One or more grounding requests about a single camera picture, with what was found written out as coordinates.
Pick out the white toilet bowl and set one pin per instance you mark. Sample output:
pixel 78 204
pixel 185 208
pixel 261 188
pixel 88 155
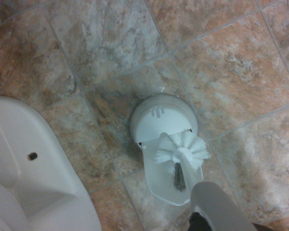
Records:
pixel 26 168

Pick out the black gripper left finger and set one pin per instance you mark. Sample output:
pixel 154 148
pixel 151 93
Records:
pixel 198 222

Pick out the white toilet brush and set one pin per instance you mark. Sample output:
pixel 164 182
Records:
pixel 183 154

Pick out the white toilet brush holder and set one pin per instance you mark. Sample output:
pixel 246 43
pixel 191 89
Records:
pixel 159 120

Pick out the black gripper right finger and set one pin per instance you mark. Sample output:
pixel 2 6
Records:
pixel 260 227

